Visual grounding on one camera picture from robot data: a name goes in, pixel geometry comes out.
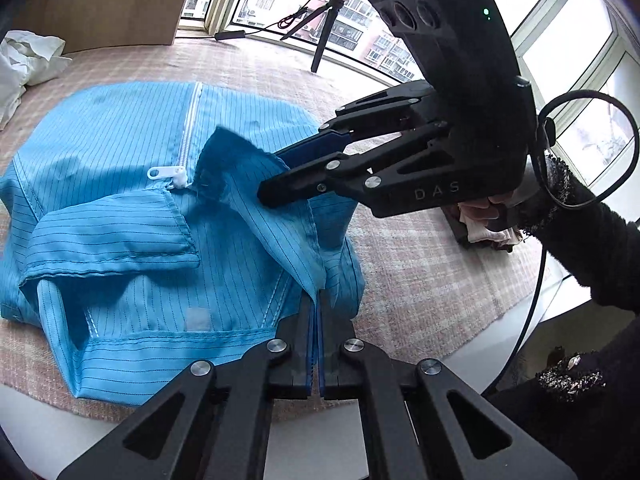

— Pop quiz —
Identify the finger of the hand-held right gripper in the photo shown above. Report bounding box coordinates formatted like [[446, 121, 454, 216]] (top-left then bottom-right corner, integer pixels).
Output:
[[274, 80, 448, 161], [256, 121, 453, 208]]

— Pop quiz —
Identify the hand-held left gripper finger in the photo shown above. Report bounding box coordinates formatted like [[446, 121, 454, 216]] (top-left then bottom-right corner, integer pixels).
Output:
[[56, 287, 319, 480], [317, 285, 578, 480]]

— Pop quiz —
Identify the blue striped work coat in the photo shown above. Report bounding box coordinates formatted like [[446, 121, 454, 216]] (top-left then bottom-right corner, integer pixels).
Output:
[[0, 81, 366, 401]]

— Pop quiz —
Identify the person's right forearm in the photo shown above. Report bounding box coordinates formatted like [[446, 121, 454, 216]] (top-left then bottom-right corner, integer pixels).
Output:
[[517, 155, 640, 311]]

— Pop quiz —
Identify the person's right hand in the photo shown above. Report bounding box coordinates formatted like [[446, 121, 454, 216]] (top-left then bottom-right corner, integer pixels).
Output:
[[459, 191, 516, 226]]

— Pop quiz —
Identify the pink plaid cloth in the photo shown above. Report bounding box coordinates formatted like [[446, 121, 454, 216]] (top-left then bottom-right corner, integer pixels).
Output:
[[0, 42, 561, 423]]

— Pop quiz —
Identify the folded beige garment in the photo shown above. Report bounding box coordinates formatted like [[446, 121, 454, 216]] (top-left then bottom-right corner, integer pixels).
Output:
[[467, 222, 528, 250]]

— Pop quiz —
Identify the person's dark jacket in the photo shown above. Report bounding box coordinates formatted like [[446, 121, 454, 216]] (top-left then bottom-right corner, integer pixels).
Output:
[[480, 310, 640, 480]]

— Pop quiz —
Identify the white garment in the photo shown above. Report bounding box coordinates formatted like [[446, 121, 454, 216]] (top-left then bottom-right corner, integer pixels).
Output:
[[0, 30, 73, 131]]

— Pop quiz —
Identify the black ring light cable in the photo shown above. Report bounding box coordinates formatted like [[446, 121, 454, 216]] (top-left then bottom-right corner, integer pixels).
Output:
[[177, 0, 386, 41]]

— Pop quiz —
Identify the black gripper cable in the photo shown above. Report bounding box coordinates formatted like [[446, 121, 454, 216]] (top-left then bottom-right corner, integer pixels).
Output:
[[485, 89, 640, 398]]

